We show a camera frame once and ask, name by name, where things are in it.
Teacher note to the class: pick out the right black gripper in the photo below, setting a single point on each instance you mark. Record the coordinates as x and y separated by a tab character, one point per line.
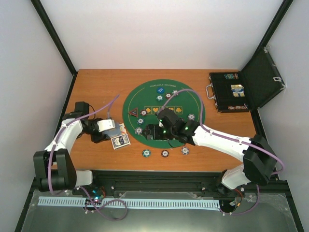
148	128

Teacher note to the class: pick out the light blue cable duct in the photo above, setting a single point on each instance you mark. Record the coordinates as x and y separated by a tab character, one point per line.
131	203

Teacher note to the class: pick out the black aluminium frame rail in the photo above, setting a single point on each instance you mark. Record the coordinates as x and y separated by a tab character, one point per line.
202	184

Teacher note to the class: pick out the white poker chip stack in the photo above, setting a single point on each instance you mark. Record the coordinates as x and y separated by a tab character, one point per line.
185	150

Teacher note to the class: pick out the red poker chip stack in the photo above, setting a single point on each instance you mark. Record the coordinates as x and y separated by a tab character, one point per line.
165	153

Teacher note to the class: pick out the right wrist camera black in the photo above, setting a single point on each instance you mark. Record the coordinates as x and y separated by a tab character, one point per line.
168	118

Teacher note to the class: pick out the black poker case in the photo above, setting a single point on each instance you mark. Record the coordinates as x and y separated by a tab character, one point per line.
261	81

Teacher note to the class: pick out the card deck in case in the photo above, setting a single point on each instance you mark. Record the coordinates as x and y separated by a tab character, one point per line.
237	90

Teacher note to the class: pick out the teal chips in case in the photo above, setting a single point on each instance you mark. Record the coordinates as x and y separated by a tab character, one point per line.
231	76

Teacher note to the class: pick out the blue small blind button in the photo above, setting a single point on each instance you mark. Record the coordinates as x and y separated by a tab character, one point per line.
160	90

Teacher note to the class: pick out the green controller board with LEDs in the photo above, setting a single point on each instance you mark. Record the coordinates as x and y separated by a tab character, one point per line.
99	194

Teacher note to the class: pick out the teal poker chip stack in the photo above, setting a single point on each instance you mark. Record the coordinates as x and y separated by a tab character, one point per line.
146	153

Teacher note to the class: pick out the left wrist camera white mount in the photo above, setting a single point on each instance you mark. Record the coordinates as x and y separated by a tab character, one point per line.
105	125

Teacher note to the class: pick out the red triangular dealer button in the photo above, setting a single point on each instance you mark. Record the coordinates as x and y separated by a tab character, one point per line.
134	112

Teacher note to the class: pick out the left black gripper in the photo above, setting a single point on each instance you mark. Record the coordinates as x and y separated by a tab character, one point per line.
99	138

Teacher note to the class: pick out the blue playing card deck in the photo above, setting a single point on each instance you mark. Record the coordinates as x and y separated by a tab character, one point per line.
120	141

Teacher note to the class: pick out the red chips in case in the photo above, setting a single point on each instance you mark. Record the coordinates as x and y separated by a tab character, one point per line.
237	107

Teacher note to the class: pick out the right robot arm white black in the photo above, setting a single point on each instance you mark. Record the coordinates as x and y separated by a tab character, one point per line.
256	157

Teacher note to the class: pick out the grey card box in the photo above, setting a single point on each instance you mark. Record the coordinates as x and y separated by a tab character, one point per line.
113	132

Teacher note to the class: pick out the round green poker mat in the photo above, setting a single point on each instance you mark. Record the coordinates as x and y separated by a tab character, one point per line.
144	96

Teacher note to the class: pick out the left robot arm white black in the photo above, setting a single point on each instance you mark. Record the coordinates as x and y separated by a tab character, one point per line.
54	168

